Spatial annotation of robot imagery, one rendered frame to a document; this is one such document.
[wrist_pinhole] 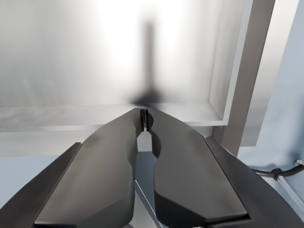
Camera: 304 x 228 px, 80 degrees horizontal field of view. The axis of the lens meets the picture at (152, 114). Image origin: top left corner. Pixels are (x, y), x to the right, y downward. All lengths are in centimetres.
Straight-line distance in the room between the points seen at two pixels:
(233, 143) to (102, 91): 12
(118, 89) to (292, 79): 128
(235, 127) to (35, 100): 17
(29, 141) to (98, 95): 9
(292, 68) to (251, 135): 116
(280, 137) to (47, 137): 150
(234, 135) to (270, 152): 146
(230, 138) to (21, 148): 20
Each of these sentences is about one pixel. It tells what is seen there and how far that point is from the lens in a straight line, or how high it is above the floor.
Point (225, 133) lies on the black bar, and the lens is 17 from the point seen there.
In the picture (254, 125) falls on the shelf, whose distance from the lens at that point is 20.
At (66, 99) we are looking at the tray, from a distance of 17.
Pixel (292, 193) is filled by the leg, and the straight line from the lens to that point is 152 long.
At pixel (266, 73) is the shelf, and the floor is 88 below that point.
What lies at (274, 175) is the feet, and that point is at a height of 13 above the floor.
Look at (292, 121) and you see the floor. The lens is 154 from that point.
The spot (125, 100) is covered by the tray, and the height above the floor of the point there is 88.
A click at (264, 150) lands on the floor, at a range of 159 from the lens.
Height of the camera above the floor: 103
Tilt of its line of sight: 62 degrees down
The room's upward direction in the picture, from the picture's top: 177 degrees clockwise
